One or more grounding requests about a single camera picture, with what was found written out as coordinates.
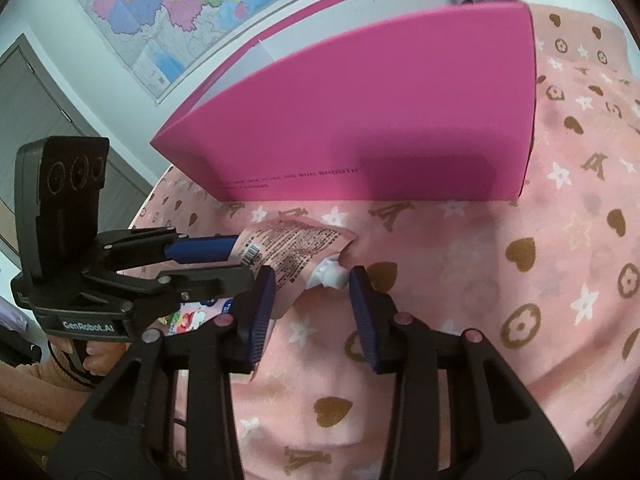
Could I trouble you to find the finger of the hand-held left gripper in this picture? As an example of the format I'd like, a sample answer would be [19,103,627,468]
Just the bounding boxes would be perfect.
[82,263,257,312]
[95,226,242,274]

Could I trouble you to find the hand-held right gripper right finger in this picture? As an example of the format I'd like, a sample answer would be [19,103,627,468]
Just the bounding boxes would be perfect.
[348,266,574,480]

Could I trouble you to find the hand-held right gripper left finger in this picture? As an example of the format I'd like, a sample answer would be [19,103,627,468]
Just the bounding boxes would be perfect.
[45,265,277,480]

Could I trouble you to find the pink spout pouch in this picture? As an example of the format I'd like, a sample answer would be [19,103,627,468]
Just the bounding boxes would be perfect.
[164,217,358,384]

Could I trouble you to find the pink cardboard box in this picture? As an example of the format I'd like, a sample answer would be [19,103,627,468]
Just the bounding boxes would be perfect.
[150,0,539,204]

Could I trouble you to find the person's left forearm orange sleeve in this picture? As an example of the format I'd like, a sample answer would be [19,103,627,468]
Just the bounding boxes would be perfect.
[0,357,97,434]

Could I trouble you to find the person's left hand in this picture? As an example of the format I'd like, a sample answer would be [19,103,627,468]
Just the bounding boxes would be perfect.
[49,321,167,379]

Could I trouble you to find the grey door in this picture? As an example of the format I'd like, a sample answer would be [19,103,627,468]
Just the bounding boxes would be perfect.
[0,34,157,262]

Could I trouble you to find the purple cloth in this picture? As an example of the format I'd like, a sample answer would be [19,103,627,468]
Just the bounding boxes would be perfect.
[0,294,32,334]

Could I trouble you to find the pink printed blanket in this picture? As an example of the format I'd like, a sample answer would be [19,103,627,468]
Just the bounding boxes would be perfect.
[127,2,640,480]

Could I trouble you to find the dark object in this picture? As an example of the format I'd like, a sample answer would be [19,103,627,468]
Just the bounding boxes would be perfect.
[0,329,44,367]

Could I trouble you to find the colourful wall map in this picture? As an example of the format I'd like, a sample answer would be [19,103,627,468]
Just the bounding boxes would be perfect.
[72,0,368,107]

